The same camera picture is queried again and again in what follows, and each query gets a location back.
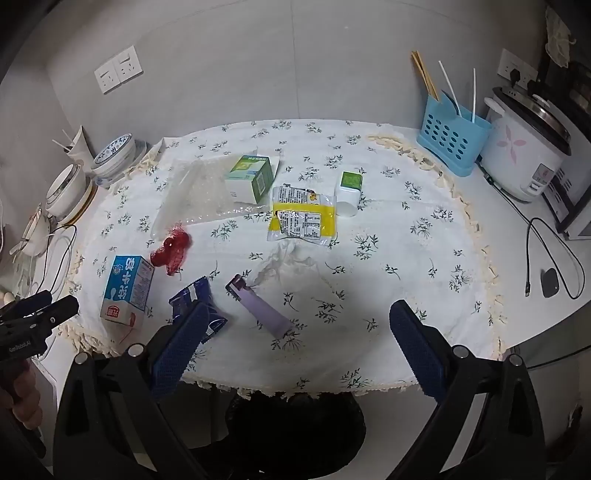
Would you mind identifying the blue patterned porcelain bowl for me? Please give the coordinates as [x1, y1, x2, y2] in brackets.
[90, 133, 137, 178]

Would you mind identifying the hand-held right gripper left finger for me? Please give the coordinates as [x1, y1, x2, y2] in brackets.
[53, 300, 232, 480]

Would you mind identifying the white ceramic pot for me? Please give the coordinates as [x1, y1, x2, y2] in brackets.
[9, 208, 61, 257]

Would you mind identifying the dark appliance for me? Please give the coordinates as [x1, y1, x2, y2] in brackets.
[531, 55, 591, 144]

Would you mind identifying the wooden rimmed plate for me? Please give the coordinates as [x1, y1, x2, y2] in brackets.
[51, 182, 100, 227]

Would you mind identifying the blue patterned white bowl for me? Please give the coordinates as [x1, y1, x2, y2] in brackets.
[92, 141, 149, 186]

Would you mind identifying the white floral tablecloth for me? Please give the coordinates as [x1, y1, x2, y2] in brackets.
[60, 119, 509, 398]

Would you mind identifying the white bottle with green label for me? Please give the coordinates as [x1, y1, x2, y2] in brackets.
[335, 171, 363, 217]

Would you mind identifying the white pitcher with sticks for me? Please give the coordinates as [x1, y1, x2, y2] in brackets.
[53, 126, 95, 171]

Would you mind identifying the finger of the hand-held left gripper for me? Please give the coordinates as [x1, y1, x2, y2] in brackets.
[9, 295, 80, 332]
[0, 290, 52, 319]

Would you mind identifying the green and white medicine box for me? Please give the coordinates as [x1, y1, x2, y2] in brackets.
[224, 154, 281, 205]

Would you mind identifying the dark blue snack wrapper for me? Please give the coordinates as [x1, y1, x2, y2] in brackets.
[168, 276, 228, 342]

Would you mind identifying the red mesh net bag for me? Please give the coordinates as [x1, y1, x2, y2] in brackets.
[150, 222, 191, 277]

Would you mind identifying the blue perforated utensil holder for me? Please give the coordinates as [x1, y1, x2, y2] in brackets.
[417, 90, 492, 177]

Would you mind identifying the clear bubble wrap sheet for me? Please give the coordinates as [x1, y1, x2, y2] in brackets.
[150, 154, 282, 241]

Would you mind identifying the blue and white milk carton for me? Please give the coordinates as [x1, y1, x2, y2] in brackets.
[100, 255, 155, 328]

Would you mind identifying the small black puck device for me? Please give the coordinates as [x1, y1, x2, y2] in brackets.
[541, 268, 560, 298]

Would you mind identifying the thin black cable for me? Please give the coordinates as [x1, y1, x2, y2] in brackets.
[53, 224, 78, 280]

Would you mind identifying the yellow snack packet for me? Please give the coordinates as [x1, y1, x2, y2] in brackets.
[267, 184, 339, 244]

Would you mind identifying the wooden chopstick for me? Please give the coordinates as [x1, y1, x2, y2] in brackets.
[414, 51, 439, 101]
[411, 52, 437, 102]

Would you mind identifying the person's left hand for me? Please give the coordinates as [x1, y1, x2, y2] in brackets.
[0, 364, 41, 431]

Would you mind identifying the large white bowl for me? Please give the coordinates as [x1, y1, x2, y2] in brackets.
[46, 164, 93, 217]

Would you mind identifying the white rice cooker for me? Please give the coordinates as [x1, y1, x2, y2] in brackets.
[475, 85, 573, 204]

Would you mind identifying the white cable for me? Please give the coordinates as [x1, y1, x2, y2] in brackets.
[21, 231, 70, 296]

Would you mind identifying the white wall socket with plug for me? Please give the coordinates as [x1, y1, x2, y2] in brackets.
[498, 48, 539, 87]

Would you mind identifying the black countertop oven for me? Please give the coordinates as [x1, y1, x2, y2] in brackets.
[540, 166, 591, 241]

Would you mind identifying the beige hanging cloth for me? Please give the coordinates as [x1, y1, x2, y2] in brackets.
[545, 7, 578, 69]

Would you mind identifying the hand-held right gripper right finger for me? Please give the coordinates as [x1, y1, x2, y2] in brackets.
[389, 300, 548, 480]

